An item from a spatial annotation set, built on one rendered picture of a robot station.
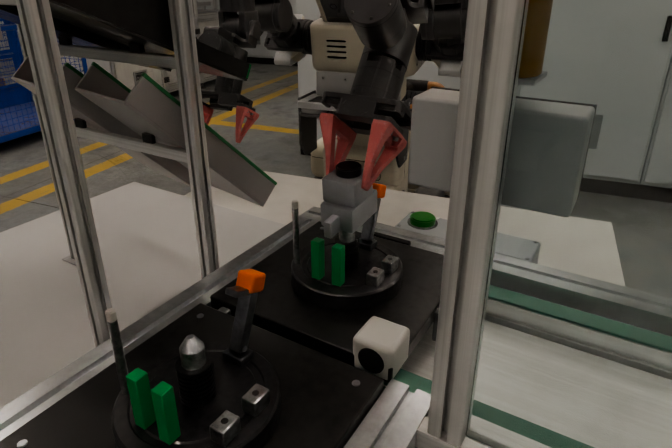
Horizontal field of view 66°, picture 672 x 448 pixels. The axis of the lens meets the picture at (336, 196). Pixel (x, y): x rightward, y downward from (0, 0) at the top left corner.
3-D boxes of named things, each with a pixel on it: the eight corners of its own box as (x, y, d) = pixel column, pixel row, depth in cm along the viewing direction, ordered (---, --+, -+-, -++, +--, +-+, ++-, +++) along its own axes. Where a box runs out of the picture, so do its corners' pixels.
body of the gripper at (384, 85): (396, 116, 56) (415, 53, 56) (317, 105, 60) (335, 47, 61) (414, 136, 61) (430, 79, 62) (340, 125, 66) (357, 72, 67)
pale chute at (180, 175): (153, 170, 96) (166, 150, 97) (194, 188, 88) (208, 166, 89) (10, 78, 74) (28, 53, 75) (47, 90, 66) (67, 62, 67)
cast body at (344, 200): (347, 203, 66) (345, 152, 63) (378, 210, 64) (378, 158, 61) (311, 233, 59) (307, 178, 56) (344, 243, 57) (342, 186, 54)
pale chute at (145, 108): (212, 186, 89) (226, 164, 90) (263, 207, 81) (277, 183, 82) (73, 88, 67) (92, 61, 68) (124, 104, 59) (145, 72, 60)
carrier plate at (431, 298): (318, 231, 81) (318, 219, 80) (467, 273, 69) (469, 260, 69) (211, 309, 62) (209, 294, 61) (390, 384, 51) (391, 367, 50)
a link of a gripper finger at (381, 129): (370, 185, 55) (394, 103, 56) (314, 173, 58) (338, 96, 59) (391, 200, 61) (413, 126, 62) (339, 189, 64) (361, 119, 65)
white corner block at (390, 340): (371, 343, 56) (372, 312, 55) (409, 358, 54) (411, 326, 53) (350, 369, 53) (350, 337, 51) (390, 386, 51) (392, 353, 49)
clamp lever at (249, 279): (236, 344, 49) (251, 267, 49) (252, 351, 48) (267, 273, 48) (210, 353, 46) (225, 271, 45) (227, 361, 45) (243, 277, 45)
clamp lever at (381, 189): (363, 237, 69) (374, 182, 69) (376, 241, 68) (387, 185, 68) (350, 239, 66) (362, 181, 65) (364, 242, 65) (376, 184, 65)
